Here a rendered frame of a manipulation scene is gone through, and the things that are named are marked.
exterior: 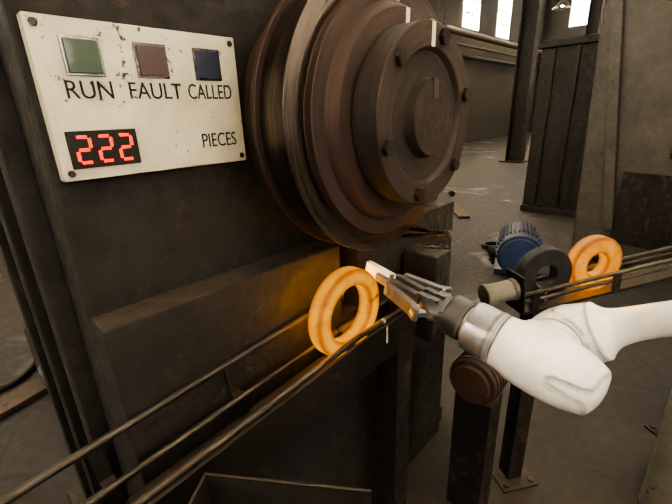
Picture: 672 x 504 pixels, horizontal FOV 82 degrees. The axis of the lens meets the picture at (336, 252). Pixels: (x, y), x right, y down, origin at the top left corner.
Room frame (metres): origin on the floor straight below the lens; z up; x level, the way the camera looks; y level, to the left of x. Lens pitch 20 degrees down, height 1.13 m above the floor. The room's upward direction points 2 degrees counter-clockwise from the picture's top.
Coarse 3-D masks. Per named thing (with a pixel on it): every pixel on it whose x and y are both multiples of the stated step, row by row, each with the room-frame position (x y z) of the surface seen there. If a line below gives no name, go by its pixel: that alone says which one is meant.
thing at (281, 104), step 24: (312, 0) 0.60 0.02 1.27; (336, 0) 0.63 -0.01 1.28; (288, 24) 0.61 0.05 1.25; (312, 24) 0.59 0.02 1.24; (288, 48) 0.56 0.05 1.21; (312, 48) 0.59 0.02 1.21; (264, 72) 0.61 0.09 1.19; (288, 72) 0.56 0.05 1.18; (264, 96) 0.60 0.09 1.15; (288, 96) 0.56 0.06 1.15; (264, 120) 0.59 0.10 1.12; (288, 120) 0.56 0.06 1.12; (264, 144) 0.60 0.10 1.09; (288, 144) 0.55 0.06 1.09; (288, 168) 0.56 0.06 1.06; (288, 192) 0.60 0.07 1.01; (312, 192) 0.58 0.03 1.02; (312, 216) 0.58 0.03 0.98; (336, 216) 0.62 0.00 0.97; (336, 240) 0.62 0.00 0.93; (360, 240) 0.66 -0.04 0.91; (384, 240) 0.72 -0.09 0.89
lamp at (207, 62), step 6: (198, 54) 0.61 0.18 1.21; (204, 54) 0.62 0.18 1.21; (210, 54) 0.62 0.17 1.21; (216, 54) 0.63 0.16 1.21; (198, 60) 0.61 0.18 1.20; (204, 60) 0.61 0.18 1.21; (210, 60) 0.62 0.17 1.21; (216, 60) 0.63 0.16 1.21; (198, 66) 0.61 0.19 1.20; (204, 66) 0.61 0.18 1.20; (210, 66) 0.62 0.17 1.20; (216, 66) 0.63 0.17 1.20; (198, 72) 0.61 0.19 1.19; (204, 72) 0.61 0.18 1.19; (210, 72) 0.62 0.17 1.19; (216, 72) 0.63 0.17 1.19; (210, 78) 0.62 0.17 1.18; (216, 78) 0.63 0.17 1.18
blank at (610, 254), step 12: (588, 240) 0.97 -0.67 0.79; (600, 240) 0.96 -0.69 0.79; (612, 240) 0.97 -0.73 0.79; (576, 252) 0.96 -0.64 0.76; (588, 252) 0.95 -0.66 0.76; (600, 252) 0.96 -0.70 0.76; (612, 252) 0.97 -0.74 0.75; (576, 264) 0.95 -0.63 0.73; (600, 264) 0.99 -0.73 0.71; (612, 264) 0.97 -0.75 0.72; (576, 276) 0.95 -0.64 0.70; (588, 276) 0.96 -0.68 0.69; (612, 276) 0.97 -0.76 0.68
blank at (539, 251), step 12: (528, 252) 0.95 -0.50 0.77; (540, 252) 0.93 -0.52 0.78; (552, 252) 0.93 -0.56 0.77; (564, 252) 0.94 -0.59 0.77; (528, 264) 0.92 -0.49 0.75; (540, 264) 0.93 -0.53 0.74; (552, 264) 0.93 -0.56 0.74; (564, 264) 0.94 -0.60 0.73; (528, 276) 0.92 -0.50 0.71; (552, 276) 0.95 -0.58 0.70; (564, 276) 0.94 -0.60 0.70; (528, 288) 0.92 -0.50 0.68; (540, 288) 0.93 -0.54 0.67; (564, 288) 0.94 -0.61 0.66; (540, 300) 0.93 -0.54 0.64
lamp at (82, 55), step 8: (64, 40) 0.49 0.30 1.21; (72, 40) 0.50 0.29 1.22; (80, 40) 0.50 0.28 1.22; (88, 40) 0.51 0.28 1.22; (64, 48) 0.49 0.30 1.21; (72, 48) 0.50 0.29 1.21; (80, 48) 0.50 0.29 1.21; (88, 48) 0.51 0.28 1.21; (96, 48) 0.51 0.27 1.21; (72, 56) 0.49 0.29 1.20; (80, 56) 0.50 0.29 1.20; (88, 56) 0.51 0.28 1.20; (96, 56) 0.51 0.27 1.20; (72, 64) 0.49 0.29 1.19; (80, 64) 0.50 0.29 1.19; (88, 64) 0.51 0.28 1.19; (96, 64) 0.51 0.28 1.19; (72, 72) 0.49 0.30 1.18; (80, 72) 0.50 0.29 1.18; (88, 72) 0.50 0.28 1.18; (96, 72) 0.51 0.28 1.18
